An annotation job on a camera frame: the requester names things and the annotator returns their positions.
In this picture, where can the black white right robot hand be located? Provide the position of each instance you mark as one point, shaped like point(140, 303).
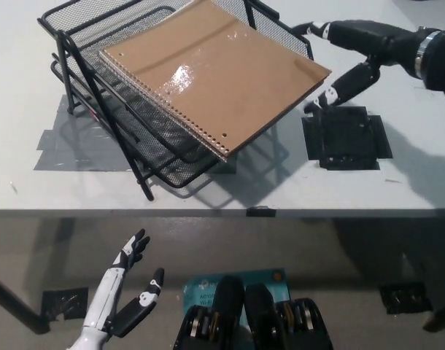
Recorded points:
point(372, 40)

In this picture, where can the brown spiral notebook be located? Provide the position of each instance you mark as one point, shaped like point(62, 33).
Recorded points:
point(215, 84)

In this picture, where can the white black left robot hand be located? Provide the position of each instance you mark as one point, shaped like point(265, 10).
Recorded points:
point(109, 295)

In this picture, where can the teal router box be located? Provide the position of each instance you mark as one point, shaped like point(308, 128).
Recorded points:
point(200, 291)

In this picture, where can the black slanted desk leg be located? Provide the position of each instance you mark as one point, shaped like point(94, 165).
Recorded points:
point(18, 304)
point(443, 315)

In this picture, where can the black robot body left block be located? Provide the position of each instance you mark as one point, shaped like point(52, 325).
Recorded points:
point(222, 317)

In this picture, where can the small black tape strip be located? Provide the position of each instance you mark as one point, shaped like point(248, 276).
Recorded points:
point(260, 211)

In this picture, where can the black floor tape patch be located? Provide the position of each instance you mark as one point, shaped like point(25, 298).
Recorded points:
point(63, 304)
point(405, 298)

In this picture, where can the grey duct tape patch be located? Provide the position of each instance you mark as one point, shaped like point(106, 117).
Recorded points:
point(62, 153)

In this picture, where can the black mesh two-tier file tray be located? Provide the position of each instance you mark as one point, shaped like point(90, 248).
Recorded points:
point(84, 54)

